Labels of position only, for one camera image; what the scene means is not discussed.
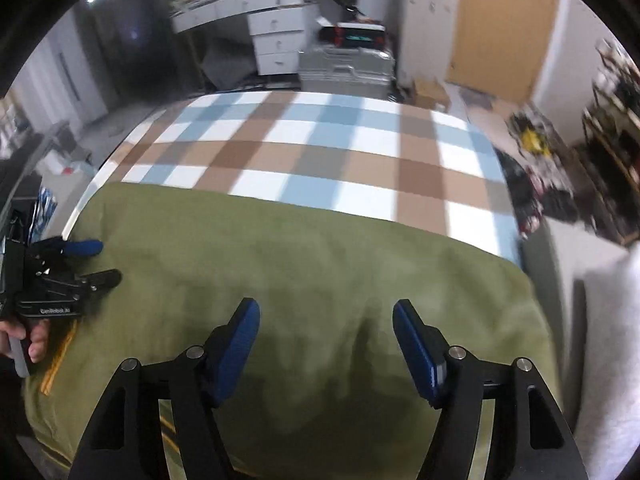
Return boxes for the wooden door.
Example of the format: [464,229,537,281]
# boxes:
[448,0,559,104]

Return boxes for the black refrigerator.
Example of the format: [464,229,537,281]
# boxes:
[77,0,202,105]

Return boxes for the wooden shoe rack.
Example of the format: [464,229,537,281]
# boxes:
[579,39,639,246]

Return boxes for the blue white patterned cloth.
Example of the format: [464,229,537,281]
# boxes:
[29,188,58,243]

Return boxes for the silver aluminium suitcase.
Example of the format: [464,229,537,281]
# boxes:
[298,44,395,100]

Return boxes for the black box on suitcase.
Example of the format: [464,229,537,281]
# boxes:
[318,22,387,51]

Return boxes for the plaid checkered bed sheet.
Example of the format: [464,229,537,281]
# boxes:
[84,90,520,262]

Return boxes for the white narrow cabinet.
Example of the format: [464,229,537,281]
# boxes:
[397,0,459,88]

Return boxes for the olive green orange jacket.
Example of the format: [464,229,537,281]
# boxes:
[24,183,560,479]

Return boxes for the white desk with drawers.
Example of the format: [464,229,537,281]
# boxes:
[171,0,320,76]

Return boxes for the person's left hand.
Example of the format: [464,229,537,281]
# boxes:
[0,320,51,364]

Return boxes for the white pillow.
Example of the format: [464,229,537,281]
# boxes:
[574,240,639,479]

